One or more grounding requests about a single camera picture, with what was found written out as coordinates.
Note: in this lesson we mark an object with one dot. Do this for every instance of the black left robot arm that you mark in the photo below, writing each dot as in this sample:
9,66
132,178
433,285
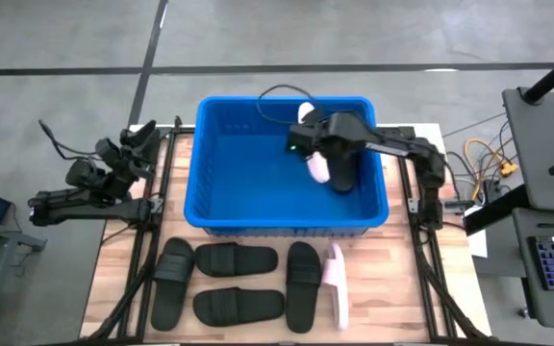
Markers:
89,209

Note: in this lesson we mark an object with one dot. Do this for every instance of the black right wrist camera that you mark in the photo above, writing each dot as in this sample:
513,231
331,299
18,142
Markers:
301,139

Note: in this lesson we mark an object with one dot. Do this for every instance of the black round pole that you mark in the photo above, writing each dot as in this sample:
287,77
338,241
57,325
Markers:
553,74

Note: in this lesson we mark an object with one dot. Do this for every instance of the black desk base beam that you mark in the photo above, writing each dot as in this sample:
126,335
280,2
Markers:
493,214

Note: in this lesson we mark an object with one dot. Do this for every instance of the black rubber slide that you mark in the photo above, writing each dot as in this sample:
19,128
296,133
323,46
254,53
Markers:
343,178
238,259
303,288
238,307
171,283

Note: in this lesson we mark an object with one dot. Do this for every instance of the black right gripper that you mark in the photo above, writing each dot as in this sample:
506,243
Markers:
342,134

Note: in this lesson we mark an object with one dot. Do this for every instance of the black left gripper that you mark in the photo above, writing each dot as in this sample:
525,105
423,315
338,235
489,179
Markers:
113,156

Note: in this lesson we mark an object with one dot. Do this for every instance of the dark grey computer desk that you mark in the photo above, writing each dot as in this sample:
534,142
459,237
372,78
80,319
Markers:
536,144

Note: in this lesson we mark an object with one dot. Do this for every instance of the blue plastic bin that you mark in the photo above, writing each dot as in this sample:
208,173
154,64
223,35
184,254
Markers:
248,182

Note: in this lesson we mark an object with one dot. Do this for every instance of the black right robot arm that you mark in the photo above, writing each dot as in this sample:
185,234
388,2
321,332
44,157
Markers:
426,158

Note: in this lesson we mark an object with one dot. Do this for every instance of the dark grey keyboard shelf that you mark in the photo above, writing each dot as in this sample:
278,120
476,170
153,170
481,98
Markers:
546,312

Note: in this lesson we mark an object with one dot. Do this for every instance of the white paper sheet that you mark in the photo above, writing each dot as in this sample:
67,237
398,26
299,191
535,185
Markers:
476,240

